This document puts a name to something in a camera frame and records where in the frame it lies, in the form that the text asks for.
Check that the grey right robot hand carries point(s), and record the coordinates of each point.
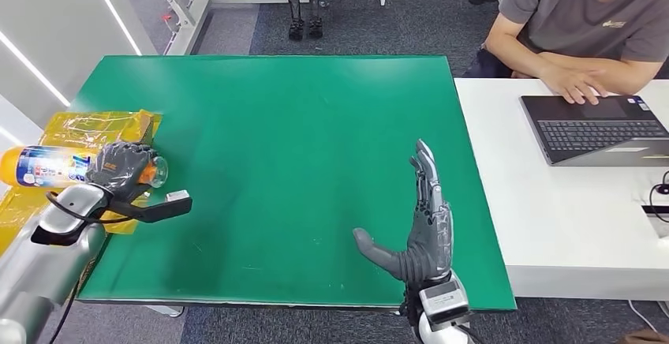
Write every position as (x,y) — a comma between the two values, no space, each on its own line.
(428,242)

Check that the white desk device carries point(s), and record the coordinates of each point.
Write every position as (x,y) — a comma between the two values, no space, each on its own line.
(659,224)

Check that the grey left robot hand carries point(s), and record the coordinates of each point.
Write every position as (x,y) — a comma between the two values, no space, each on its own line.
(120,166)

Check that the person's right hand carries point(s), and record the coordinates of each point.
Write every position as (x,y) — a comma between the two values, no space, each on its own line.
(575,85)

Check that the orange plastic bottle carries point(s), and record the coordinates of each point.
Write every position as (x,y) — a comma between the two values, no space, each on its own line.
(47,166)

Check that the small red clamp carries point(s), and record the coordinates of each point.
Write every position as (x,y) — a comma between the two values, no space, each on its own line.
(167,18)

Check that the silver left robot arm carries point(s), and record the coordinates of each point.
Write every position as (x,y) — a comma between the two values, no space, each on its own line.
(42,268)

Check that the dark grey laptop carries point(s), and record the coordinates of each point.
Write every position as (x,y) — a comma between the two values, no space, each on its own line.
(596,132)

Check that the white metal frame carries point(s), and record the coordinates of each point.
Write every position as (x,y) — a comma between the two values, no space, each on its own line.
(193,12)

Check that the black robot leg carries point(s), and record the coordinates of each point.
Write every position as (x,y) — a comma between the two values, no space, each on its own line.
(295,7)
(315,7)

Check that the person's left forearm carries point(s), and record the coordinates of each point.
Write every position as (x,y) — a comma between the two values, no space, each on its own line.
(622,72)

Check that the brown object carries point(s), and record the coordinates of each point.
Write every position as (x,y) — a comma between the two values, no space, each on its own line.
(648,337)

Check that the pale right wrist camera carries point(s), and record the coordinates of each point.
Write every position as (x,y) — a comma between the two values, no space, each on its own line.
(441,300)

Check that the yellow taped cardboard box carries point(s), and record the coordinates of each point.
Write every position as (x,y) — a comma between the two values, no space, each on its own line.
(89,127)

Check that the person's right forearm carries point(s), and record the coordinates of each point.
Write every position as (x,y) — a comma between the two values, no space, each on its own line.
(512,57)

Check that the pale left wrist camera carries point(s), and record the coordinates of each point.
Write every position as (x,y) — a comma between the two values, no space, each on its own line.
(162,208)

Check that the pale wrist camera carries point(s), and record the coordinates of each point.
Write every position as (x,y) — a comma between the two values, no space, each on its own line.
(441,300)
(162,208)

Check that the person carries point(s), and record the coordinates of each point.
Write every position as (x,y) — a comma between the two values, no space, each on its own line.
(575,12)

